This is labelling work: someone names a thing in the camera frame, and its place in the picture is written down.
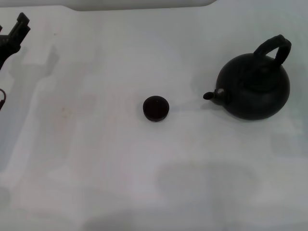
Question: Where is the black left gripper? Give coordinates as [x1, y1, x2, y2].
[0, 12, 32, 71]

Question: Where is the small dark round teacup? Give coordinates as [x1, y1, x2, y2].
[142, 95, 170, 123]

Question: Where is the black round teapot with handle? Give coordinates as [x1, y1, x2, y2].
[203, 34, 293, 121]

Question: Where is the left arm cable with plug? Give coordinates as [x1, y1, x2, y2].
[0, 88, 7, 111]

